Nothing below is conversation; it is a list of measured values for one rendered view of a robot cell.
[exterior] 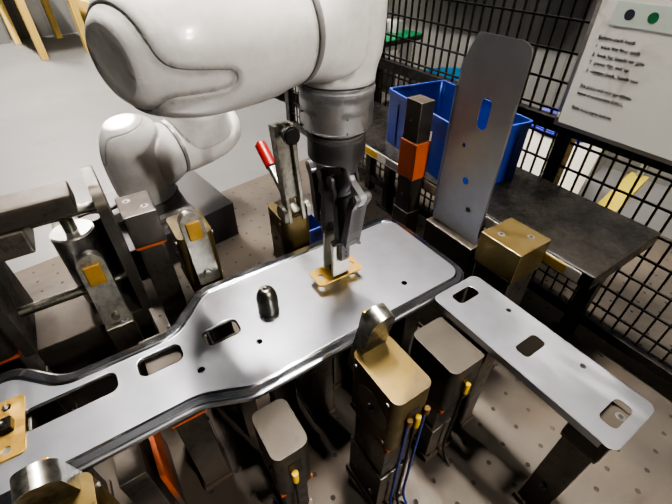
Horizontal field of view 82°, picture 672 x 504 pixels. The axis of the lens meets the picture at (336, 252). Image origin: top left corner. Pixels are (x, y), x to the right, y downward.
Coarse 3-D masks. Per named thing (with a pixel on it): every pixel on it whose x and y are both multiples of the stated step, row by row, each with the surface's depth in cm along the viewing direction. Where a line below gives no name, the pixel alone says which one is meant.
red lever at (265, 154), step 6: (258, 144) 72; (264, 144) 72; (258, 150) 72; (264, 150) 72; (264, 156) 72; (270, 156) 72; (264, 162) 72; (270, 162) 72; (270, 168) 72; (270, 174) 72; (276, 174) 71; (276, 180) 71; (294, 204) 70; (294, 210) 70
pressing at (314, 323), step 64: (320, 256) 70; (384, 256) 70; (192, 320) 59; (256, 320) 59; (320, 320) 59; (0, 384) 50; (64, 384) 50; (128, 384) 50; (192, 384) 50; (256, 384) 51; (64, 448) 44
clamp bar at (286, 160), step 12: (288, 120) 63; (276, 132) 62; (288, 132) 60; (276, 144) 62; (288, 144) 61; (276, 156) 64; (288, 156) 66; (276, 168) 66; (288, 168) 66; (288, 180) 67; (300, 180) 68; (288, 192) 68; (300, 192) 69; (288, 204) 68; (300, 204) 70
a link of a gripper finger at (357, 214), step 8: (368, 192) 50; (352, 200) 49; (360, 200) 49; (368, 200) 50; (352, 208) 50; (360, 208) 51; (352, 216) 51; (360, 216) 52; (344, 224) 54; (352, 224) 53; (360, 224) 54; (344, 232) 54; (352, 232) 54; (360, 232) 55; (344, 240) 55; (352, 240) 55
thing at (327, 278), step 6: (330, 264) 64; (354, 264) 65; (360, 264) 65; (318, 270) 64; (324, 270) 64; (330, 270) 64; (348, 270) 64; (354, 270) 64; (312, 276) 63; (324, 276) 63; (330, 276) 63; (336, 276) 63; (342, 276) 63; (318, 282) 62; (324, 282) 62; (330, 282) 62
